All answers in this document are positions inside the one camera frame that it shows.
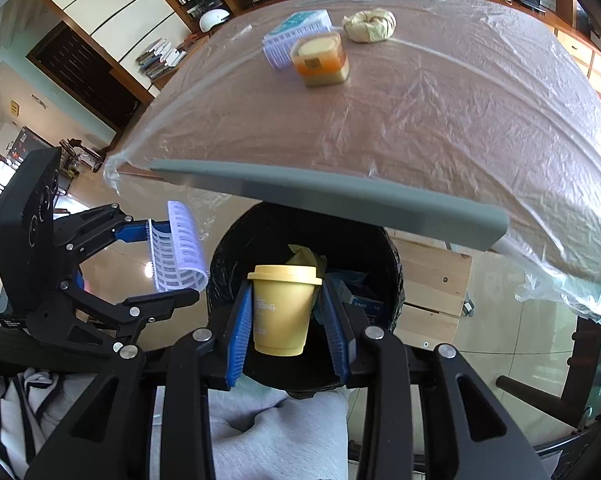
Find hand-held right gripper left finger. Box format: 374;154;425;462
24;280;255;480

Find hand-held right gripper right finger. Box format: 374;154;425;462
317;285;551;480

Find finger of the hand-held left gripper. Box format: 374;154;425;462
55;203;154;261
29;282;201;357

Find yellow paper cup with lid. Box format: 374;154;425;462
247;265;324;358

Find white perforated plastic sheet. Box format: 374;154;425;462
148;201;211;293

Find black trash bin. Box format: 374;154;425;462
206;203;406;401

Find dark blue cardboard box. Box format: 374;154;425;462
325;272;386;313

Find yellow crumpled wrapper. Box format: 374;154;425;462
286;244;327;272

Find grey trousers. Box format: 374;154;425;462
150;375;351;480

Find grey foam table edge guard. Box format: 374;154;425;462
150;160;510;251

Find dark wooden door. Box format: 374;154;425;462
26;22;146;131

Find stack of books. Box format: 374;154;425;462
135;39;188;81

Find striped grey sweater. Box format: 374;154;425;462
0;365;106;480

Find white helmet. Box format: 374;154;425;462
199;9;231;32

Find orange lidded plastic container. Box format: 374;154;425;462
290;31;352;88

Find white blue-label basket box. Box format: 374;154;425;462
262;9;331;70

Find long wooden wall cabinet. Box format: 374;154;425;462
300;0;601;118

